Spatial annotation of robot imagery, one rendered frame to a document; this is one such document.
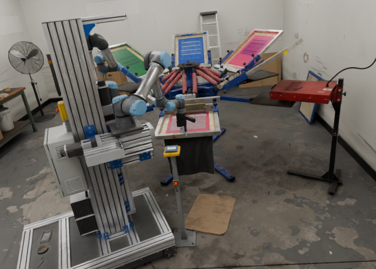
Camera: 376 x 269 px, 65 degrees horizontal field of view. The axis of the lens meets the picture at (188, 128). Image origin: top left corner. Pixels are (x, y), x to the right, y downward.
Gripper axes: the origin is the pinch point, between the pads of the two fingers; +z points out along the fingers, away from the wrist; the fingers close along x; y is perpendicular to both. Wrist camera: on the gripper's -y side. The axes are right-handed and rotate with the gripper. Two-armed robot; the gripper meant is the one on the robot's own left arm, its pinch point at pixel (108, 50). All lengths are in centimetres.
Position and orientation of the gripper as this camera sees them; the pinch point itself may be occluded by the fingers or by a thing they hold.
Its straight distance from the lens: 319.7
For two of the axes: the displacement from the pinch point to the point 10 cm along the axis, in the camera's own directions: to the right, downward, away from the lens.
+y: -0.3, 9.1, 4.0
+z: 0.3, -4.0, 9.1
